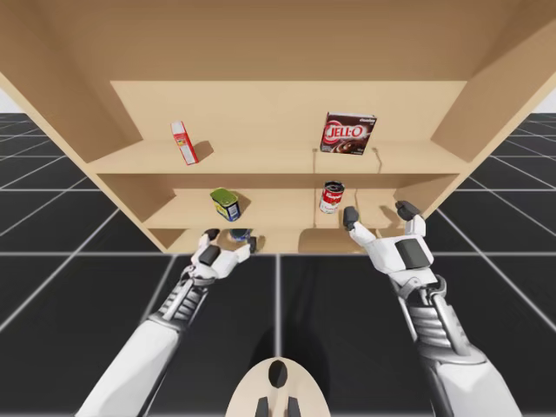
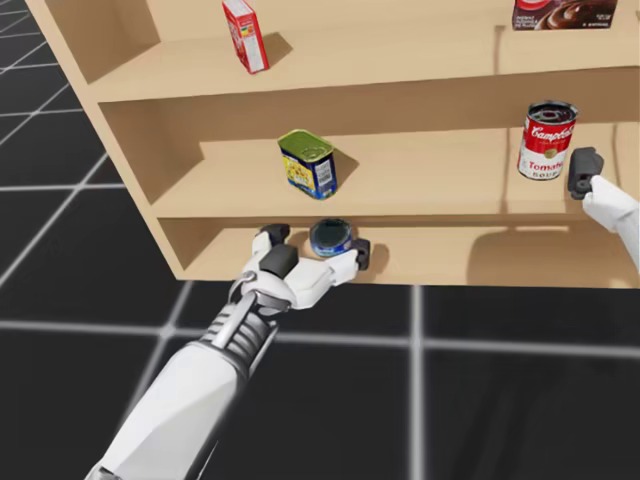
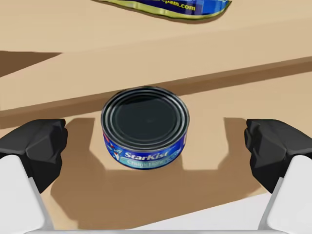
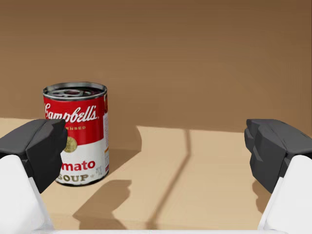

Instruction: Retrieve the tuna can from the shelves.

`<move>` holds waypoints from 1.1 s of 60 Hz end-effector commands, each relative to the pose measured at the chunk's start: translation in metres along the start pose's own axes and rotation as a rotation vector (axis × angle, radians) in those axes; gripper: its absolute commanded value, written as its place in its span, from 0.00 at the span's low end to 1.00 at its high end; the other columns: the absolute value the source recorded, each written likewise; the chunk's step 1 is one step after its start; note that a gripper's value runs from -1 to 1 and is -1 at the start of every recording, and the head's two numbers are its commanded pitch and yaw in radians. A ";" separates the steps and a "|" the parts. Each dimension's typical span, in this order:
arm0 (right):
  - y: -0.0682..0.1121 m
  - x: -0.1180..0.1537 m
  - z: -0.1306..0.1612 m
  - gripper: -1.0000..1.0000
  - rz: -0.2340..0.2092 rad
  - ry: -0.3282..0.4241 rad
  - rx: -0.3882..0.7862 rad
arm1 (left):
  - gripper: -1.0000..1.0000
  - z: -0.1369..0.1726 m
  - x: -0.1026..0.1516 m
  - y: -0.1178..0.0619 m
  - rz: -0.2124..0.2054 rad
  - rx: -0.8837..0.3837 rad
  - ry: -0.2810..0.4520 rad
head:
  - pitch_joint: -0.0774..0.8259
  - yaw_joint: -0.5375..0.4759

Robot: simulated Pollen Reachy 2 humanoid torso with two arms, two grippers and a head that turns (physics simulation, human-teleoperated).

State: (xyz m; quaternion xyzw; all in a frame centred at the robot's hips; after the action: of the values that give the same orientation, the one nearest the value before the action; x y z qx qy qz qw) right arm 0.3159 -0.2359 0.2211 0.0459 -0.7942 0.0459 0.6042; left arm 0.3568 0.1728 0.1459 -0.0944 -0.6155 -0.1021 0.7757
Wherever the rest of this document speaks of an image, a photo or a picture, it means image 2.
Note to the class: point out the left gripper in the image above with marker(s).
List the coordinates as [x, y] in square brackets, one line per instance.
[272, 280]

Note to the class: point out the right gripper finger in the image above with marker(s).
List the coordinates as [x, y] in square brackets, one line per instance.
[586, 167]

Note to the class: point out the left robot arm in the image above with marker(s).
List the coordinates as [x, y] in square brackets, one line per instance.
[185, 395]

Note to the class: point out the blue flat can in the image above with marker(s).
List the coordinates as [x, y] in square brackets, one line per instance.
[330, 240]

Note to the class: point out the red and white can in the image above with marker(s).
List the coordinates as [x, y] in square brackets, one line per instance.
[544, 145]

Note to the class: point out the green and blue rectangular can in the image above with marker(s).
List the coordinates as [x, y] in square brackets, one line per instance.
[309, 167]

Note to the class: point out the pale wooden shelf unit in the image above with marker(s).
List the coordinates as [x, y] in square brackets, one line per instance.
[410, 165]

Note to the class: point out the brown carton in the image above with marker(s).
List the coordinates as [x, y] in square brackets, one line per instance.
[560, 14]

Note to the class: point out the red and white carton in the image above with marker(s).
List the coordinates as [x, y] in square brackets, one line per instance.
[246, 37]

